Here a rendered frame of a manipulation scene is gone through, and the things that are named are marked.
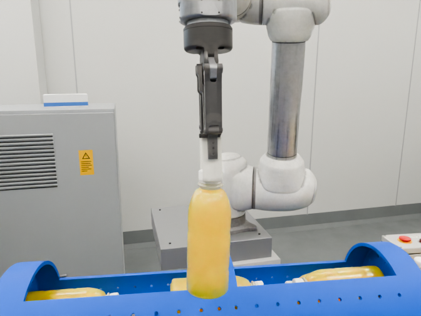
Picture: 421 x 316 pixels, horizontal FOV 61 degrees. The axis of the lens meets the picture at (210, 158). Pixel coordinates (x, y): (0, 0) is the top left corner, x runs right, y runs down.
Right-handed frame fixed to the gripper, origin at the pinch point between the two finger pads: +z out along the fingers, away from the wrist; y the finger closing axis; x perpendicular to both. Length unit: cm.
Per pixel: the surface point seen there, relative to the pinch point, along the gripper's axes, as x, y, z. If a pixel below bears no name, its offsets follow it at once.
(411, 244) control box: 69, -46, 36
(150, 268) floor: -30, -244, 128
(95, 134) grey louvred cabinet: -50, -151, 5
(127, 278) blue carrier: -18.6, -31.1, 34.3
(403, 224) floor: 249, -309, 125
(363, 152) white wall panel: 203, -318, 43
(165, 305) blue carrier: -8.3, -7.9, 29.0
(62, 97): -69, -162, -16
